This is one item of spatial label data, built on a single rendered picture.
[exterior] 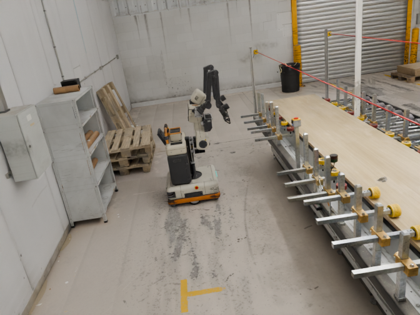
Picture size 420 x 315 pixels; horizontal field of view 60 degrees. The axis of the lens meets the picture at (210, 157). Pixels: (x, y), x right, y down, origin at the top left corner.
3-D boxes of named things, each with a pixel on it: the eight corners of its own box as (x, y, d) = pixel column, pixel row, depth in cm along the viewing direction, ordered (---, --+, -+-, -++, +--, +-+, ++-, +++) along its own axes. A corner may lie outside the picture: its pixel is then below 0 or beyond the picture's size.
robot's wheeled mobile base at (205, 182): (168, 207, 461) (165, 189, 452) (169, 185, 520) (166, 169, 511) (221, 199, 463) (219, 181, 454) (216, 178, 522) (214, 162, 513)
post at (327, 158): (326, 213, 288) (325, 157, 270) (325, 210, 291) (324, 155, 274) (330, 212, 288) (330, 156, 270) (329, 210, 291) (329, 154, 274)
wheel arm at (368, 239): (334, 249, 204) (334, 244, 202) (331, 245, 207) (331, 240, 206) (420, 235, 205) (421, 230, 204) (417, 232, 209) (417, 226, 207)
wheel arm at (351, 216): (317, 225, 227) (317, 220, 226) (315, 222, 230) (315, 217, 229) (395, 213, 228) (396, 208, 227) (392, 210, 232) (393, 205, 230)
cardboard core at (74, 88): (52, 88, 439) (77, 85, 440) (54, 87, 447) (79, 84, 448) (54, 95, 442) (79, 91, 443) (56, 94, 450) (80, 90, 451)
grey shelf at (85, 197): (71, 228, 451) (32, 105, 394) (87, 194, 534) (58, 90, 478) (107, 222, 452) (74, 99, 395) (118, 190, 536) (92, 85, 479)
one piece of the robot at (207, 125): (201, 132, 448) (199, 115, 440) (200, 126, 474) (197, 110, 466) (214, 130, 449) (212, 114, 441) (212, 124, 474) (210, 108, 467)
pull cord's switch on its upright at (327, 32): (327, 107, 546) (327, 29, 505) (324, 105, 560) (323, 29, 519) (333, 106, 546) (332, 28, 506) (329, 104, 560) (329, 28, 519)
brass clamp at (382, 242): (380, 247, 202) (380, 239, 200) (368, 234, 214) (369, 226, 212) (391, 245, 202) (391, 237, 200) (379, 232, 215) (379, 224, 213)
